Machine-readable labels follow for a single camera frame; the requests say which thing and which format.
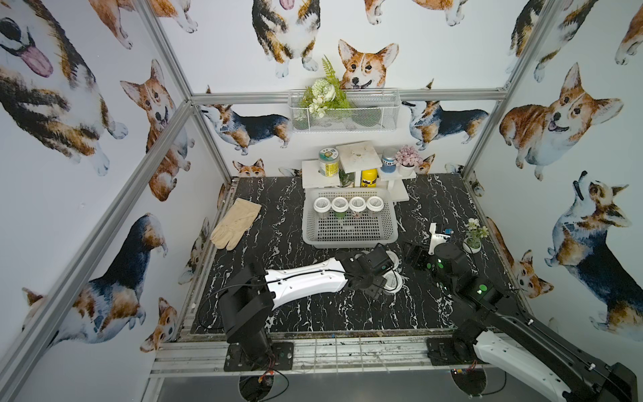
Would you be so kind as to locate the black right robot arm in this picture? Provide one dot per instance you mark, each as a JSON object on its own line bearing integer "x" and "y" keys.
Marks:
{"x": 516, "y": 343}

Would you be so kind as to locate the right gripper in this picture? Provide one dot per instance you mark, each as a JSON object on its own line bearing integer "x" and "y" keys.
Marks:
{"x": 419, "y": 254}

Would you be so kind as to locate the artificial green fern flowers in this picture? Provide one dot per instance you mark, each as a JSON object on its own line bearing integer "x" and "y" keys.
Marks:
{"x": 325, "y": 97}

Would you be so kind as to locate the blue white small jar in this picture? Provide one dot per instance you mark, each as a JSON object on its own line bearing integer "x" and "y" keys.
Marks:
{"x": 389, "y": 162}

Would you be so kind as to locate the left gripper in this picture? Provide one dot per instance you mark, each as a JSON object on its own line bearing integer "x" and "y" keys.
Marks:
{"x": 379, "y": 271}

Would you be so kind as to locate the white wire wall basket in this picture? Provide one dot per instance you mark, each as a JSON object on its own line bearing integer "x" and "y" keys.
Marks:
{"x": 367, "y": 111}

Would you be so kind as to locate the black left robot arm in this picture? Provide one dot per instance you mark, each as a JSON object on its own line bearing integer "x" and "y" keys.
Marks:
{"x": 249, "y": 297}

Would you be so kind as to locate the pink flower pot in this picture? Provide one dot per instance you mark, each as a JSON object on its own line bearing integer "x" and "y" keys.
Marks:
{"x": 407, "y": 159}

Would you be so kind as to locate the yellow sunflower seed can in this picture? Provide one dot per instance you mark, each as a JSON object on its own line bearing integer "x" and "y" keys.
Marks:
{"x": 328, "y": 159}

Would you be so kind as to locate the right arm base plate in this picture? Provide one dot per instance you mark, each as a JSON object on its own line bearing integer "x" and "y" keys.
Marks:
{"x": 450, "y": 351}

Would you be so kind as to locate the yogurt cup row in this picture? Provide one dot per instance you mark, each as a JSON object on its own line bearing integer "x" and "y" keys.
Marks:
{"x": 340, "y": 207}
{"x": 393, "y": 257}
{"x": 322, "y": 207}
{"x": 375, "y": 206}
{"x": 393, "y": 282}
{"x": 357, "y": 206}

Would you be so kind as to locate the small white potted flower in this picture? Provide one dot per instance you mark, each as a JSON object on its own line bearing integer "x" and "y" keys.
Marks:
{"x": 476, "y": 232}

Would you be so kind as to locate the white wooden tiered shelf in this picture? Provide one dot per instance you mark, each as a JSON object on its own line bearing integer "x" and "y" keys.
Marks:
{"x": 354, "y": 158}

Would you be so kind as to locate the white plastic perforated basket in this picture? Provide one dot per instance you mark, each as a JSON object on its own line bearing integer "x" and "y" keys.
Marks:
{"x": 360, "y": 231}

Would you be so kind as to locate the beige work glove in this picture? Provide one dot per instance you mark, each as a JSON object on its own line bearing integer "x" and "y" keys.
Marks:
{"x": 240, "y": 217}

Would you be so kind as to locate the aluminium frame rail front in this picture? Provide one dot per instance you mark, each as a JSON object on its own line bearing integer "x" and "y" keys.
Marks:
{"x": 310, "y": 356}

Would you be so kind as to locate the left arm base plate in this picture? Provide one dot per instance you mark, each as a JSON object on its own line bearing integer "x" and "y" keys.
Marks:
{"x": 280, "y": 356}

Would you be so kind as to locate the small green plant pot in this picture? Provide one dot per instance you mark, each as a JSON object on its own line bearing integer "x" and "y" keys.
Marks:
{"x": 346, "y": 180}

